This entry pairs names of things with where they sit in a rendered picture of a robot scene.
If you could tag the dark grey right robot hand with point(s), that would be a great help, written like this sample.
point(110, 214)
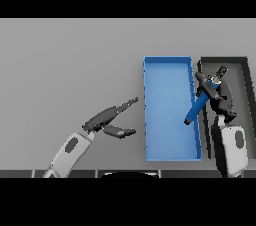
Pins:
point(221, 98)

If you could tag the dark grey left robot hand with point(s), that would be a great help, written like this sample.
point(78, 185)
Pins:
point(104, 116)

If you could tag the blue pipe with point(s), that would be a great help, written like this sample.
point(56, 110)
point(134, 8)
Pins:
point(200, 105)

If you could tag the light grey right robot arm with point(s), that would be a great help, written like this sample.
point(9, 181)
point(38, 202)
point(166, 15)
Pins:
point(231, 148)

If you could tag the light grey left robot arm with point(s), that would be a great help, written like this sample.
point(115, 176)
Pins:
point(68, 151)

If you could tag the dark grey bin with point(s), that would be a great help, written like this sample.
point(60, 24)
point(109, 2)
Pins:
point(241, 80)

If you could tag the blue bin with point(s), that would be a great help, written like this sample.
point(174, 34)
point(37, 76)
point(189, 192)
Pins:
point(170, 110)

